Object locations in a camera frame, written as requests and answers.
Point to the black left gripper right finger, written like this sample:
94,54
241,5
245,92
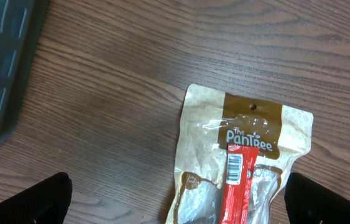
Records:
309,202

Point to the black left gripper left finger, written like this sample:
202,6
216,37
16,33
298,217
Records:
45,202

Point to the red white snack bar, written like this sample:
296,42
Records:
238,186

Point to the white brown snack wrapper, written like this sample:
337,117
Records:
211,120

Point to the grey plastic mesh basket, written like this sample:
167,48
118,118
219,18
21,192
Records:
21,23

